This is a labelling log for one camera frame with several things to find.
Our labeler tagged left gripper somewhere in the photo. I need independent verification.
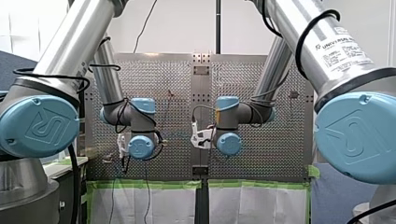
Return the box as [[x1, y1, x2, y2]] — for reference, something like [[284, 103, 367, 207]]
[[120, 155, 131, 175]]

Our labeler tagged dark cabinet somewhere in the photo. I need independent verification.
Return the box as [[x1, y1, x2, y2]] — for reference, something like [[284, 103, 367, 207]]
[[42, 155, 90, 224]]

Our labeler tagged black upright pole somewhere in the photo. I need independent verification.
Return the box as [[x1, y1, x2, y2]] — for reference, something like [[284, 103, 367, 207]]
[[215, 0, 222, 55]]

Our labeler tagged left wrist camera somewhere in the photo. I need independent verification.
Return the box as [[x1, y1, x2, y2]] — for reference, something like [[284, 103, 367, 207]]
[[117, 133, 129, 159]]

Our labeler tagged black cable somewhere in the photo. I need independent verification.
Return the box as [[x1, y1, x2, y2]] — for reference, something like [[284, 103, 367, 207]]
[[88, 35, 122, 74], [133, 0, 159, 54], [293, 8, 342, 80], [143, 161, 152, 224], [12, 67, 92, 94], [346, 199, 396, 224], [67, 142, 82, 224]]

